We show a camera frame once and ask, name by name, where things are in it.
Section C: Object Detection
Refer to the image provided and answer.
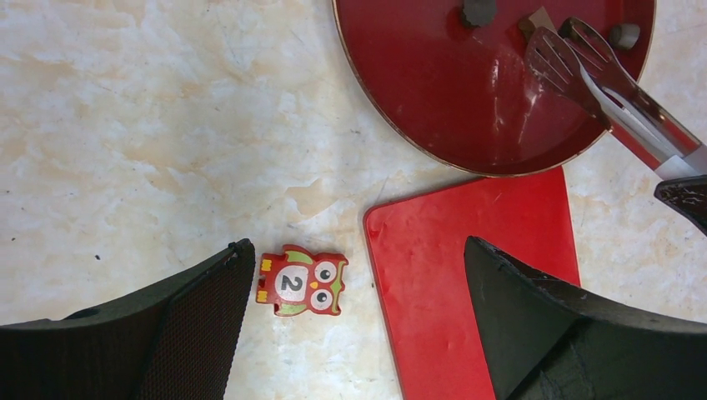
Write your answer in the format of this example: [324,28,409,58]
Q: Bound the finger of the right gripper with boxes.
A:
[654,175,707,235]

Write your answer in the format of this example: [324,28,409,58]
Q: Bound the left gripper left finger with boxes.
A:
[1,239,255,399]

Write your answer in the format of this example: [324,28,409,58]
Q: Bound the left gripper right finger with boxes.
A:
[464,237,706,399]

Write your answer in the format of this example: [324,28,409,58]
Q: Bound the red rectangular lid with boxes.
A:
[363,166,582,400]

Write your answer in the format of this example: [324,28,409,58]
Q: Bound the metal tongs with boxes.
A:
[524,17,706,180]

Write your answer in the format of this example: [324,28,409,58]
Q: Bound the brown square chocolate piece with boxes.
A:
[517,7,557,42]

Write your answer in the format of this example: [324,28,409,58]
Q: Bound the round dark red tray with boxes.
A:
[333,1,657,177]

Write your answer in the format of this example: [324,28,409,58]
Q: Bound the dark round chocolate at rim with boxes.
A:
[608,22,641,50]

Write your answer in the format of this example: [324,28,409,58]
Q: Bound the dark round chocolate piece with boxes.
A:
[461,0,497,28]

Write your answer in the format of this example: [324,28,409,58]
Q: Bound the red owl number block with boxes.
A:
[255,244,348,317]

